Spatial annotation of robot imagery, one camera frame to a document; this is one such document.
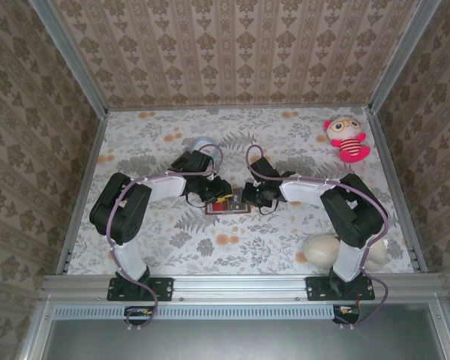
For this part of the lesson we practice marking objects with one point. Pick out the brown leather card holder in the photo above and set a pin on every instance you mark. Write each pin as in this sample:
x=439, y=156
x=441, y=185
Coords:
x=210, y=208

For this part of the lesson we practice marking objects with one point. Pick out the grey VIP credit card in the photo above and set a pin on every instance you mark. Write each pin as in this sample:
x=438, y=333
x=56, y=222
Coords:
x=239, y=196

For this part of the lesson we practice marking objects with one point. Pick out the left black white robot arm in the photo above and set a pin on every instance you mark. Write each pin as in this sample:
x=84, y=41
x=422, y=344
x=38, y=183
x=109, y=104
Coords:
x=165, y=189

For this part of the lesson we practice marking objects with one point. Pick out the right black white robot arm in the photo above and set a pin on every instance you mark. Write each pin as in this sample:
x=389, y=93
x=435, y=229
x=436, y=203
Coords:
x=300, y=191

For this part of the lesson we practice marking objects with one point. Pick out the square translucent plastic box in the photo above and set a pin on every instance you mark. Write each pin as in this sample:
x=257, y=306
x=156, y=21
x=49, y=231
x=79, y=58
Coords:
x=206, y=139

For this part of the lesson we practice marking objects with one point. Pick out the floral patterned table cover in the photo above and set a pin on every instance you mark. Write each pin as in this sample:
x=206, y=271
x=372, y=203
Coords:
x=247, y=247

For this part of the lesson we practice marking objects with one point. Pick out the cream plush toy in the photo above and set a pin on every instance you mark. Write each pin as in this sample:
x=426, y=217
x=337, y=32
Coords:
x=318, y=249

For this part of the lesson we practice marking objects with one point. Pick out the pink striped plush doll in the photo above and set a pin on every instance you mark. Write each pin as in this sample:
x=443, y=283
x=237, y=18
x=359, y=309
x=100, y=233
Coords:
x=348, y=144

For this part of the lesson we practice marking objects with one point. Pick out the grey metal sheet panel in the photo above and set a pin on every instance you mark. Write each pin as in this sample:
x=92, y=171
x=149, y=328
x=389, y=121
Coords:
x=240, y=341

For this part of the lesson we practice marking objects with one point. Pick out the short aluminium wall rail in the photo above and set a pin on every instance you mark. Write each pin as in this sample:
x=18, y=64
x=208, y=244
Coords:
x=240, y=108

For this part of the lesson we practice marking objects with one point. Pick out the long aluminium base rail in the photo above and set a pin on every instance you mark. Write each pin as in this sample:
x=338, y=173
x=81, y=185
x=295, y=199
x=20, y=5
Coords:
x=240, y=287

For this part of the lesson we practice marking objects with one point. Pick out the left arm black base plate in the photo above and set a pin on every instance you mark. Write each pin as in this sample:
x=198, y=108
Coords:
x=161, y=288

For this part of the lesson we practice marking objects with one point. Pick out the left aluminium side rail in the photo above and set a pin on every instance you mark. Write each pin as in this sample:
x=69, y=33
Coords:
x=82, y=195

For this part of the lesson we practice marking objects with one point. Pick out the aluminium side rail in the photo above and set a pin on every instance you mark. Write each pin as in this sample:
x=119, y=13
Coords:
x=397, y=187
x=82, y=195

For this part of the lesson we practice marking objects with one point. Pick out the right aluminium side rail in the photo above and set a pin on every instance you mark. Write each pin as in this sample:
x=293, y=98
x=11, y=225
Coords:
x=397, y=187

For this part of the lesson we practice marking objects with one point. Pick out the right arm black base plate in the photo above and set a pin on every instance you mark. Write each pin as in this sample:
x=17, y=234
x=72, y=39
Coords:
x=363, y=288

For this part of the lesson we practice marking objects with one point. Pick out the left aluminium corner post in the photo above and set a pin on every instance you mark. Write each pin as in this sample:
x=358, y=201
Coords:
x=71, y=60

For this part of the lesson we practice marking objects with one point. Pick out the aluminium corner post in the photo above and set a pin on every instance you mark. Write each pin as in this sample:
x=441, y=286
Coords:
x=71, y=60
x=405, y=56

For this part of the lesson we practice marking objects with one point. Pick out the right aluminium corner post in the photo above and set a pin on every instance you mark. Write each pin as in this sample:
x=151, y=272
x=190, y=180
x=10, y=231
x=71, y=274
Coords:
x=405, y=56

